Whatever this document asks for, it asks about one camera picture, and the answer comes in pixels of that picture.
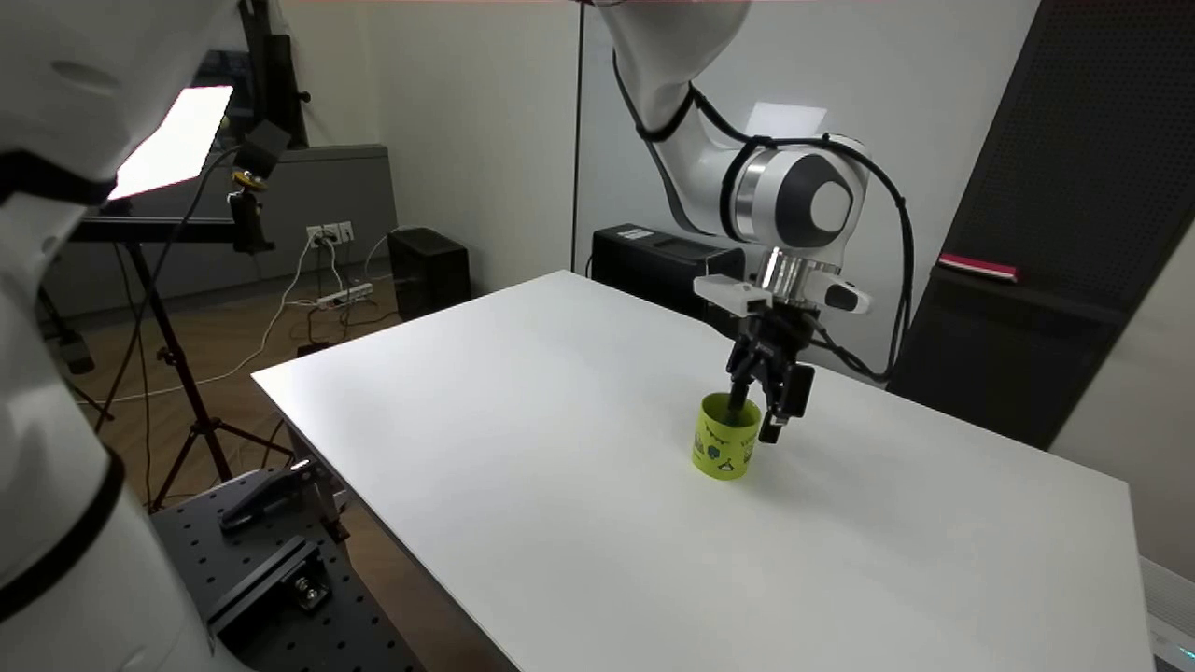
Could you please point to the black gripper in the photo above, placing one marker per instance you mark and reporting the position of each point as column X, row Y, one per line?
column 778, row 335

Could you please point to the green printed mug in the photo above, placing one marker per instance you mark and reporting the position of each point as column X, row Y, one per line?
column 725, row 452

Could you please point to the large black box with label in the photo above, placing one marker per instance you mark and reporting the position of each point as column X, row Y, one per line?
column 653, row 264

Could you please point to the red label strip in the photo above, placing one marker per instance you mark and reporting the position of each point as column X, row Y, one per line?
column 977, row 265

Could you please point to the tall black cabinet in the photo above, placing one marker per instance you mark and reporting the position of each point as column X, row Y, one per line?
column 1068, row 211

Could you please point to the small black box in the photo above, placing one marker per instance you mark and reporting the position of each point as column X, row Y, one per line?
column 429, row 265

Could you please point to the white power strip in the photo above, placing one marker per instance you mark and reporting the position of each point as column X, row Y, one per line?
column 343, row 295

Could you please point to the perforated metal breadboard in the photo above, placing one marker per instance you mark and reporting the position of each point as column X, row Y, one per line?
column 286, row 600

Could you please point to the black device on boom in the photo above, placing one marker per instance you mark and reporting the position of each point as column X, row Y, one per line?
column 266, row 77

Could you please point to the black tripod stand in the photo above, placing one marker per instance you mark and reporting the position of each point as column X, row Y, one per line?
column 171, row 358

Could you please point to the bright light panel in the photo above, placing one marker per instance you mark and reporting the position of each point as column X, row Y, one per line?
column 171, row 142

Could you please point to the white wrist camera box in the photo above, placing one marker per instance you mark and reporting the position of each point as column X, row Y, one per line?
column 729, row 287

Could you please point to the white wall socket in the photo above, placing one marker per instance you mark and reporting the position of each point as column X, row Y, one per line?
column 331, row 233

